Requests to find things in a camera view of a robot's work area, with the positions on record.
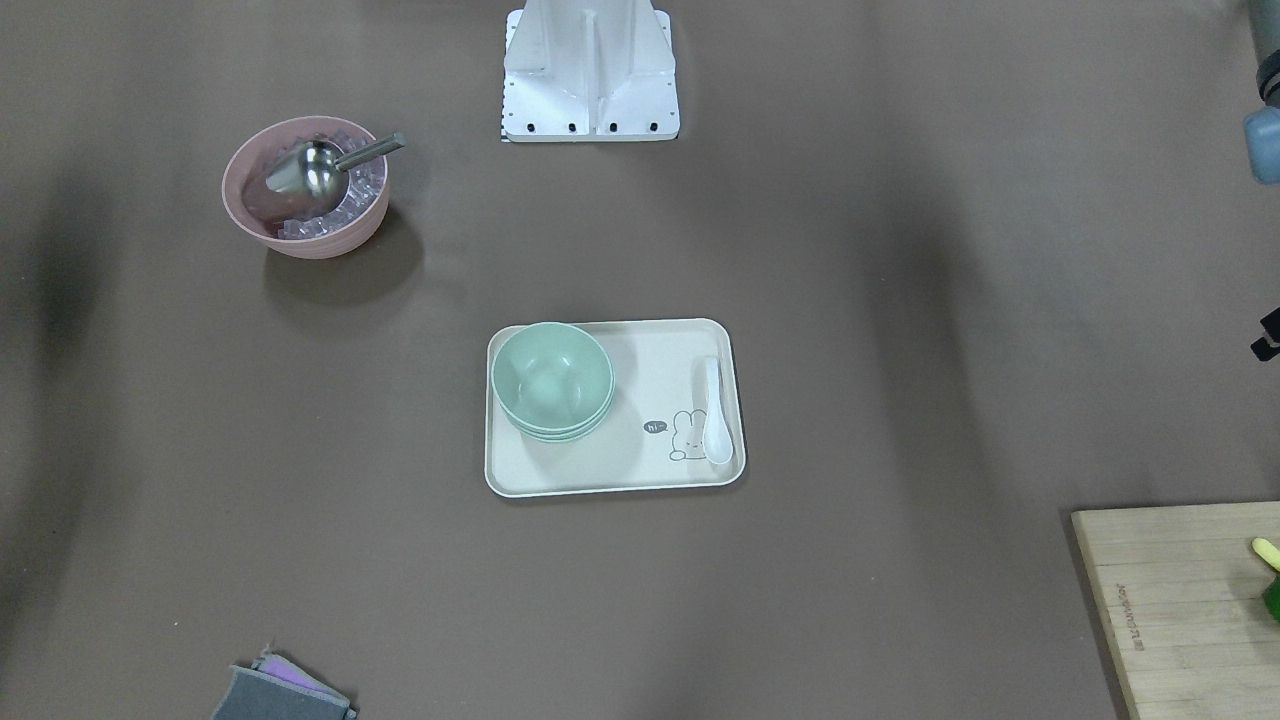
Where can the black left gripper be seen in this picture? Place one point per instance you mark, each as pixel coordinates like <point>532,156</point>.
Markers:
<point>1271,334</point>

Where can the green bowl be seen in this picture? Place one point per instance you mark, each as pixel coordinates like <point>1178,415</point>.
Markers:
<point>559,437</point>
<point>564,418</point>
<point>551,364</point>

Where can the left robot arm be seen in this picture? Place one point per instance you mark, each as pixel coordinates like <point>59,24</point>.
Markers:
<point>1261,127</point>

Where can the yellow plastic knife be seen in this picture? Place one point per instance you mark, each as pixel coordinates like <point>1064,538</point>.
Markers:
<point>1267,551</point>

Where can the green lime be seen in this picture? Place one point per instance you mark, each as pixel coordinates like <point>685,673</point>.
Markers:
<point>1270,597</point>

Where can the wooden cutting board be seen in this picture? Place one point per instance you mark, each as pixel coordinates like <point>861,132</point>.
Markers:
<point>1180,595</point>

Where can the white plastic spoon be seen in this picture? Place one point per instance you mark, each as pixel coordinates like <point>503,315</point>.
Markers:
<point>717,440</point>

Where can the cream serving tray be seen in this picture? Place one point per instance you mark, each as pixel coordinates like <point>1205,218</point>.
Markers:
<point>651,437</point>

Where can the green bowl on tray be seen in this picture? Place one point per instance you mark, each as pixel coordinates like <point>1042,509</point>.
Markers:
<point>559,437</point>

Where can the metal scoop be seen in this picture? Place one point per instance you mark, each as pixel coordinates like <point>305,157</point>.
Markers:
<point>316,169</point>

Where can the pink bowl with ice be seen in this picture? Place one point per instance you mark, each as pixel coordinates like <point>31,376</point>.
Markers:
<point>300,228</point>

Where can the grey and pink cloth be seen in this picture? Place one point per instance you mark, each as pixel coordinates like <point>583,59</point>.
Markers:
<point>275,687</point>

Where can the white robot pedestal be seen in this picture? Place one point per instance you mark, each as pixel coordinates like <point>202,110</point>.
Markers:
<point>589,72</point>

